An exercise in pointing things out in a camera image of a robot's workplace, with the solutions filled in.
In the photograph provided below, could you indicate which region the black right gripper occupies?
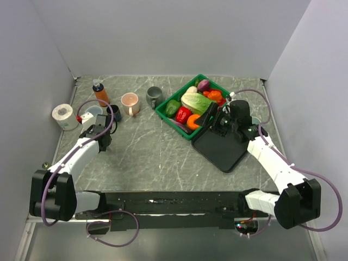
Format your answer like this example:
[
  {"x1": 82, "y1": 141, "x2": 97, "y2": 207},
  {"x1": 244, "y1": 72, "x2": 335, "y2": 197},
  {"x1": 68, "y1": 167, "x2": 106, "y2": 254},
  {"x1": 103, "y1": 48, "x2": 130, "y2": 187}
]
[{"x1": 194, "y1": 102, "x2": 238, "y2": 138}]

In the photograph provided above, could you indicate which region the white ceramic mug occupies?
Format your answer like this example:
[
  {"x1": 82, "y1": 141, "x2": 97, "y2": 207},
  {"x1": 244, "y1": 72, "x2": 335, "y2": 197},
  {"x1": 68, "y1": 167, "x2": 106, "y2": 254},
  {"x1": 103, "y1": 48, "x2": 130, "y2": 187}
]
[{"x1": 85, "y1": 105, "x2": 103, "y2": 117}]

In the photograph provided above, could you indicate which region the dark blue glazed mug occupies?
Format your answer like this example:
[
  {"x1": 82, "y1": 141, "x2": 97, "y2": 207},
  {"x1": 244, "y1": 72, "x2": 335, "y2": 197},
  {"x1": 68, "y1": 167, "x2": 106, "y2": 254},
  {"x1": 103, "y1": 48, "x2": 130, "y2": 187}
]
[{"x1": 106, "y1": 105, "x2": 122, "y2": 122}]

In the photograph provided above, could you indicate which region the pink ceramic mug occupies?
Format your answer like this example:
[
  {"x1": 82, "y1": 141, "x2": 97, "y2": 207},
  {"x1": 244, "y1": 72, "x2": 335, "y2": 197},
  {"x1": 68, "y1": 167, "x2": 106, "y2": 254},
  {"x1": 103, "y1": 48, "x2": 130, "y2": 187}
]
[{"x1": 121, "y1": 92, "x2": 140, "y2": 116}]

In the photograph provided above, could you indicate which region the grey blue mug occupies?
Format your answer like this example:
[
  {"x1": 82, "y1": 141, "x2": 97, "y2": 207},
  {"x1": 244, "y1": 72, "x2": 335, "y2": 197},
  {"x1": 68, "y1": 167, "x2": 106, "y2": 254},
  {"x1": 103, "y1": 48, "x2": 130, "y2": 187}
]
[{"x1": 146, "y1": 86, "x2": 165, "y2": 110}]

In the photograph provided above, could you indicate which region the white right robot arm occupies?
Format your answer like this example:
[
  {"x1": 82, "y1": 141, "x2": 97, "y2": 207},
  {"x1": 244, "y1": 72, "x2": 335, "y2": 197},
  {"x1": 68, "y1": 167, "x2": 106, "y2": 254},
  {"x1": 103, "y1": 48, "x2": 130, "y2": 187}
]
[{"x1": 194, "y1": 100, "x2": 321, "y2": 229}]

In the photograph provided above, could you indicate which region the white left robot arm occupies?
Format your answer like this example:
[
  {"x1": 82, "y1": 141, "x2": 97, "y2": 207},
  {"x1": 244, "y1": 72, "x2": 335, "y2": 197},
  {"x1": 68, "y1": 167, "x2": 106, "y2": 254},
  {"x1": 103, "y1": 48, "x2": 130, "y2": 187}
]
[{"x1": 29, "y1": 115, "x2": 113, "y2": 222}]

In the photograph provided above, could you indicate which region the toy orange fruit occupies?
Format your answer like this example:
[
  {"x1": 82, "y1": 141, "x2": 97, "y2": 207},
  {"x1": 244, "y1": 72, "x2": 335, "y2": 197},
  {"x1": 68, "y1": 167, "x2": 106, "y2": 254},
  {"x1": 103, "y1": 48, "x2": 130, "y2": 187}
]
[{"x1": 187, "y1": 114, "x2": 200, "y2": 131}]

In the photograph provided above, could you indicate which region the toy lettuce head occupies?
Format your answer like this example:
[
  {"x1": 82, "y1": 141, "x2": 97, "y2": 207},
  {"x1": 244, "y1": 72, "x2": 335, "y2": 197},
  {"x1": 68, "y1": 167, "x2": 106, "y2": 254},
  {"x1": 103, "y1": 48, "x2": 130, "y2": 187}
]
[{"x1": 181, "y1": 92, "x2": 215, "y2": 115}]

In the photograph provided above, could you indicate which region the toy red bell pepper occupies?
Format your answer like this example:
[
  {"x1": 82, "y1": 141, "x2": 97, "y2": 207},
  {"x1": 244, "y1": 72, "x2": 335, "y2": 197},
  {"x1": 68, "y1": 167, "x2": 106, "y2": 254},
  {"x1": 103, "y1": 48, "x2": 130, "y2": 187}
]
[{"x1": 175, "y1": 106, "x2": 192, "y2": 125}]

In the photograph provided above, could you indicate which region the toy purple eggplant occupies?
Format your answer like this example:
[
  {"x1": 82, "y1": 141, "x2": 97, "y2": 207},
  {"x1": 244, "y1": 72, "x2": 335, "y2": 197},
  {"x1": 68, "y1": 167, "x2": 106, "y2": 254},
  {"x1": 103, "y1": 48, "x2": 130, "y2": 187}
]
[{"x1": 170, "y1": 119, "x2": 192, "y2": 135}]

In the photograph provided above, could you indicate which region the toy red chili pepper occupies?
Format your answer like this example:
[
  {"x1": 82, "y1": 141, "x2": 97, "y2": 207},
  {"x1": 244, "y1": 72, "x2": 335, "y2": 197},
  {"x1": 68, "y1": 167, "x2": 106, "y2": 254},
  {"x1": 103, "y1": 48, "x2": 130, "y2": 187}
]
[{"x1": 209, "y1": 89, "x2": 226, "y2": 106}]

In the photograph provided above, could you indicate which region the toy orange pumpkin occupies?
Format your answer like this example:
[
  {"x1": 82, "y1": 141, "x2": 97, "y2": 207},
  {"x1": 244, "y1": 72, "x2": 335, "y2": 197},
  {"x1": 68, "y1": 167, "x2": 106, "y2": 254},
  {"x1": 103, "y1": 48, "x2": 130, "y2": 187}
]
[{"x1": 203, "y1": 90, "x2": 223, "y2": 103}]

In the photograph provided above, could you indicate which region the toy white radish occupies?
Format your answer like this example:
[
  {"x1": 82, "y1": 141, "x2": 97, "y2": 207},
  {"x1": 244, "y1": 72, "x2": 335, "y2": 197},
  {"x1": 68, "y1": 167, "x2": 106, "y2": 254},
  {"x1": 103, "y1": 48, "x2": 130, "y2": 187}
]
[{"x1": 186, "y1": 86, "x2": 198, "y2": 93}]

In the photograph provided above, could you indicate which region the toy purple turnip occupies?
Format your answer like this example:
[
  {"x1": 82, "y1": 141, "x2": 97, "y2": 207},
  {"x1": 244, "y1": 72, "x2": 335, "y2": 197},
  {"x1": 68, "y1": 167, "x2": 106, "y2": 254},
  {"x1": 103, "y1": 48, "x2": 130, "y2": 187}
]
[{"x1": 197, "y1": 79, "x2": 210, "y2": 92}]

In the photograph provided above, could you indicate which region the orange spray bottle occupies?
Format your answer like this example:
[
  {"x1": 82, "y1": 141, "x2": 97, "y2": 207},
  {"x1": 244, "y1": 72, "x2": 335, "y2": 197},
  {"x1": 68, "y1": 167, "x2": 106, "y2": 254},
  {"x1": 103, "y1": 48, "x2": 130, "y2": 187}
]
[{"x1": 92, "y1": 79, "x2": 110, "y2": 107}]

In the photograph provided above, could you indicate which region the toy green bell pepper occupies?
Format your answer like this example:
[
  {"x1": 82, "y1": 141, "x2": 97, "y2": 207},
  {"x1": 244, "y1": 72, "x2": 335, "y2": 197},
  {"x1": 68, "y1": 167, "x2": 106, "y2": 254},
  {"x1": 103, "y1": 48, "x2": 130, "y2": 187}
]
[{"x1": 165, "y1": 100, "x2": 181, "y2": 118}]

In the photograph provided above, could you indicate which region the black plastic tray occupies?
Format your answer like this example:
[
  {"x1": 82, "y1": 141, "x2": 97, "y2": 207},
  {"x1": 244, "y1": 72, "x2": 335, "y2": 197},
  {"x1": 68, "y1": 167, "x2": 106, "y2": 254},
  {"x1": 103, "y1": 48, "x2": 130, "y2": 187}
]
[{"x1": 191, "y1": 128, "x2": 248, "y2": 173}]

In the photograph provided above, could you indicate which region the white toilet paper roll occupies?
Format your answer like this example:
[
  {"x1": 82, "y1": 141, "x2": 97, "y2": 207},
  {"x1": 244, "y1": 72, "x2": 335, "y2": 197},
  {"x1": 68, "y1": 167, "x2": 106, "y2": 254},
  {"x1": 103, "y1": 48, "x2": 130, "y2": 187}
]
[{"x1": 52, "y1": 104, "x2": 79, "y2": 131}]

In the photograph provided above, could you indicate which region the green plastic crate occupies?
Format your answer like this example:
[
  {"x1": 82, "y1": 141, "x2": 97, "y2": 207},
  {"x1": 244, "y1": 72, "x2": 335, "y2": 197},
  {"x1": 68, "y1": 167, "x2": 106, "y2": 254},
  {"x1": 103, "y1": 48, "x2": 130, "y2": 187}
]
[{"x1": 156, "y1": 74, "x2": 229, "y2": 140}]

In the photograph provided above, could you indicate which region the green glass bottle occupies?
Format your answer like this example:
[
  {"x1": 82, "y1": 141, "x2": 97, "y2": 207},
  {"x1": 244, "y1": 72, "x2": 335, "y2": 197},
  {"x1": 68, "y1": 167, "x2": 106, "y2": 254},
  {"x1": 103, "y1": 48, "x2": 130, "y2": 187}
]
[{"x1": 42, "y1": 162, "x2": 51, "y2": 169}]

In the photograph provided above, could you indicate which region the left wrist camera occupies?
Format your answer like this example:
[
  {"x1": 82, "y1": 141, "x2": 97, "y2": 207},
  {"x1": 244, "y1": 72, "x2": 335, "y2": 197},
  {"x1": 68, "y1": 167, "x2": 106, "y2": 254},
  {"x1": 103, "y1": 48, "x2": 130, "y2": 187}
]
[{"x1": 76, "y1": 112, "x2": 96, "y2": 132}]

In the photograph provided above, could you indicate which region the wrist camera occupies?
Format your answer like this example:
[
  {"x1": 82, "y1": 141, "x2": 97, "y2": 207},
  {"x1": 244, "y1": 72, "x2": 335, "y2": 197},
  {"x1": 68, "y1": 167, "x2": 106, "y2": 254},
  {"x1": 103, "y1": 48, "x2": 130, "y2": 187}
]
[
  {"x1": 76, "y1": 112, "x2": 96, "y2": 132},
  {"x1": 225, "y1": 92, "x2": 236, "y2": 105}
]

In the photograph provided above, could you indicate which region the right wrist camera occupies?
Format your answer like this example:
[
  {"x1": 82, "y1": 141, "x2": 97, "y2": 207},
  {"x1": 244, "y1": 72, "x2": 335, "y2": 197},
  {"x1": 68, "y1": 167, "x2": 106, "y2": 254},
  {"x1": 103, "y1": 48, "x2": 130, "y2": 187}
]
[{"x1": 225, "y1": 92, "x2": 236, "y2": 105}]

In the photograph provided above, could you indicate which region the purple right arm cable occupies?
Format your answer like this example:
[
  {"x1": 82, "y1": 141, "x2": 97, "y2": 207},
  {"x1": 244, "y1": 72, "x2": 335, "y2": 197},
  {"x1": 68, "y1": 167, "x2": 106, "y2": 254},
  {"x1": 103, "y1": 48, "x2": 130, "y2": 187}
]
[{"x1": 231, "y1": 88, "x2": 344, "y2": 237}]

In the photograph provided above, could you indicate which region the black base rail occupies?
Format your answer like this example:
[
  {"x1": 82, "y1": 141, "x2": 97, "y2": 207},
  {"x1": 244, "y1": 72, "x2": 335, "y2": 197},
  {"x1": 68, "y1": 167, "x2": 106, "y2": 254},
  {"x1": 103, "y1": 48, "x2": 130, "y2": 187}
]
[{"x1": 64, "y1": 190, "x2": 294, "y2": 232}]

